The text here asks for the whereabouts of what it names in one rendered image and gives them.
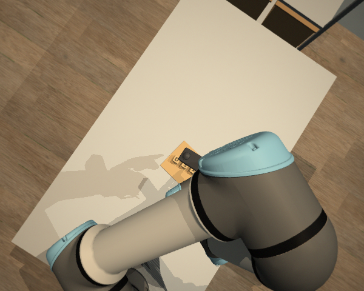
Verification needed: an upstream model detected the orange mat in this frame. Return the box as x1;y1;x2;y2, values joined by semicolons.
160;141;197;183

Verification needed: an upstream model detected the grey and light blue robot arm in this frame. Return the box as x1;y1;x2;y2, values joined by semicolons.
46;132;338;291

